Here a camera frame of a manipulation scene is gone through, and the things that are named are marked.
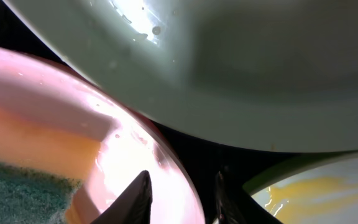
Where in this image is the round black serving tray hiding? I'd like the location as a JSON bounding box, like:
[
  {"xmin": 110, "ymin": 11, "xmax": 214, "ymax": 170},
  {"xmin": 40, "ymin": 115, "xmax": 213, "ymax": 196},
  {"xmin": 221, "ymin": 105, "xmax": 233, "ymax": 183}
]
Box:
[{"xmin": 0, "ymin": 1, "xmax": 292, "ymax": 223}]

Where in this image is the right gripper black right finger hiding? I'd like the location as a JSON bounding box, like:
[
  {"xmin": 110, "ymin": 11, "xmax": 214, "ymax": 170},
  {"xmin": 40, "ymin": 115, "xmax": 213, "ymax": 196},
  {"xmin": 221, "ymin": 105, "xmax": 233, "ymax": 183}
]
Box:
[{"xmin": 214, "ymin": 171, "xmax": 282, "ymax": 224}]

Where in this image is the green and yellow sponge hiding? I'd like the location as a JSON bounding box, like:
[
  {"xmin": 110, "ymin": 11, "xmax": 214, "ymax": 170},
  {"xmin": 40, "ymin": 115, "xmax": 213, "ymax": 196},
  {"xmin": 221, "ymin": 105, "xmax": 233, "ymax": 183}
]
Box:
[{"xmin": 0, "ymin": 109, "xmax": 101, "ymax": 224}]

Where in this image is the mint green plate with stain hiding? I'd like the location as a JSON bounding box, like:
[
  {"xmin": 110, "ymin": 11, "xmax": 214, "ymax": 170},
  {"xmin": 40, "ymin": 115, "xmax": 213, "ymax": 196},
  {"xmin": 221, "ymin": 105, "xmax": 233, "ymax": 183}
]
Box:
[{"xmin": 243, "ymin": 151, "xmax": 358, "ymax": 224}]

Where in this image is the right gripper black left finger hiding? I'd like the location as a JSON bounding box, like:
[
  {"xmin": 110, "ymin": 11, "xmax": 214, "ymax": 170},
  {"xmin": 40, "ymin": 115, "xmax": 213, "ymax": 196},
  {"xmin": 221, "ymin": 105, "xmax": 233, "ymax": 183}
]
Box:
[{"xmin": 91, "ymin": 170, "xmax": 153, "ymax": 224}]

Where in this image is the pink round plate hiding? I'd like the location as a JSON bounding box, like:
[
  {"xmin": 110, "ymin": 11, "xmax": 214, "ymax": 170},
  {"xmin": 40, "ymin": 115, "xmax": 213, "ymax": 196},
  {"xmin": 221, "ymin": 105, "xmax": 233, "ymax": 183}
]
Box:
[{"xmin": 0, "ymin": 48, "xmax": 205, "ymax": 223}]

